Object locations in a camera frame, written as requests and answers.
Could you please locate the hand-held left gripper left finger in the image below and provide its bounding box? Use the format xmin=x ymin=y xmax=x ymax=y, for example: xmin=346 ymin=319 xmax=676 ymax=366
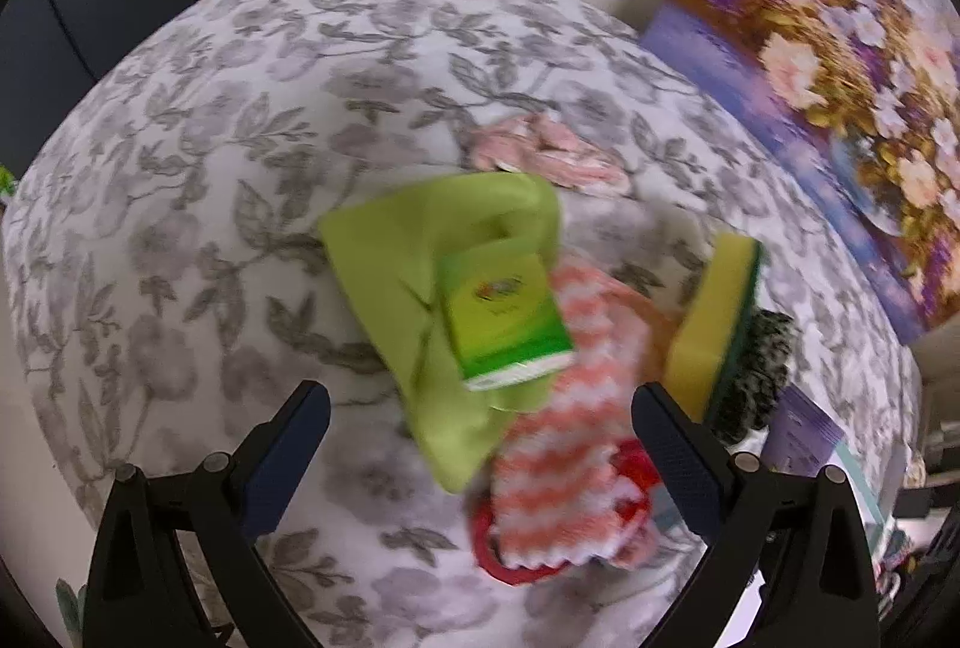
xmin=84 ymin=380 xmax=332 ymax=648

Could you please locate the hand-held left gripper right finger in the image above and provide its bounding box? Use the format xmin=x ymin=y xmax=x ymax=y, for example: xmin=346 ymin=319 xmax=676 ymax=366
xmin=631 ymin=382 xmax=882 ymax=648

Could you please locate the pink white striped cloth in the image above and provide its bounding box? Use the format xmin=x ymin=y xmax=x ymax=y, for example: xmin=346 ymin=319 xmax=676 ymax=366
xmin=487 ymin=264 xmax=661 ymax=570

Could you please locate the black white speckled scrubber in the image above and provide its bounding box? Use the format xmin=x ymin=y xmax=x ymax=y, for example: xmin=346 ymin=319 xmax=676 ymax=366
xmin=709 ymin=309 xmax=797 ymax=446

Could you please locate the yellow green sponge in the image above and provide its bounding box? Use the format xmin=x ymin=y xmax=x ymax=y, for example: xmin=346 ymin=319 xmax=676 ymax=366
xmin=666 ymin=233 xmax=764 ymax=424

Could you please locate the red tape roll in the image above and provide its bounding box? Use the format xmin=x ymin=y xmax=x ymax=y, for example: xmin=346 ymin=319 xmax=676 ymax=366
xmin=469 ymin=438 xmax=653 ymax=589

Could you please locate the green tissue packet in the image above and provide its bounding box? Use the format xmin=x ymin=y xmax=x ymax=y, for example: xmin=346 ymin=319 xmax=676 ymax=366
xmin=437 ymin=241 xmax=577 ymax=392

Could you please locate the lime green cloth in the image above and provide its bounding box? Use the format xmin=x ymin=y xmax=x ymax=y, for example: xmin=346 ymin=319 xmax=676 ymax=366
xmin=319 ymin=170 xmax=563 ymax=495

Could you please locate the purple booklet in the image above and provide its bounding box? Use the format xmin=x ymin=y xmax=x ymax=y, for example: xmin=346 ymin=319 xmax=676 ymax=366
xmin=765 ymin=385 xmax=847 ymax=476

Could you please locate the grey floral bed cover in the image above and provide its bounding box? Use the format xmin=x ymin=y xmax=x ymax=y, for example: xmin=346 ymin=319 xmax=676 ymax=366
xmin=0 ymin=0 xmax=923 ymax=648

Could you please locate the pink floral cloth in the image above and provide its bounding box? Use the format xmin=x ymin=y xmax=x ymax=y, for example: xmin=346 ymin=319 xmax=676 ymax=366
xmin=469 ymin=115 xmax=632 ymax=195

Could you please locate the floral painting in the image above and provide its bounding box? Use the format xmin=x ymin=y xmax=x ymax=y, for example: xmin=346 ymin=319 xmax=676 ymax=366
xmin=641 ymin=0 xmax=960 ymax=345

